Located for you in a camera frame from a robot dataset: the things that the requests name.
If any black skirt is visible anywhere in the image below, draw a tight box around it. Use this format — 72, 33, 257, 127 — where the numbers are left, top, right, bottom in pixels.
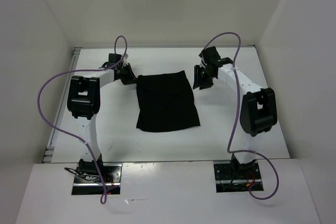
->
136, 70, 201, 133

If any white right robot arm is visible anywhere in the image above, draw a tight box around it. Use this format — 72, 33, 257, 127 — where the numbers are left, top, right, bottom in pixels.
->
193, 46, 278, 178

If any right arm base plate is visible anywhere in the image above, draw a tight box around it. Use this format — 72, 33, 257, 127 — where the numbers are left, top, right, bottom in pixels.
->
213, 161, 264, 193

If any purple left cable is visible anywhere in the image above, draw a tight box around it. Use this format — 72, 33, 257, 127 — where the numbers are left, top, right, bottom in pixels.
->
37, 35, 129, 206

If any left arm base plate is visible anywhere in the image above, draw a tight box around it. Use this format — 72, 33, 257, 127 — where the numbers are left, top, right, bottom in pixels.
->
71, 163, 122, 196

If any purple cable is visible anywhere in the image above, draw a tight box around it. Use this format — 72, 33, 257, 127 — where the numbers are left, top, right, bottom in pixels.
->
201, 31, 280, 201
37, 35, 129, 206

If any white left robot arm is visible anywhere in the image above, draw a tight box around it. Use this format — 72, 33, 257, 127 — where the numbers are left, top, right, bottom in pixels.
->
67, 53, 137, 182

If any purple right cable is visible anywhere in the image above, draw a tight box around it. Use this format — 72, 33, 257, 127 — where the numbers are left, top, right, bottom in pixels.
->
201, 31, 280, 201

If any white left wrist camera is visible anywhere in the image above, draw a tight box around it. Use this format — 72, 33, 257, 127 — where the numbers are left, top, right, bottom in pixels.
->
122, 54, 129, 66

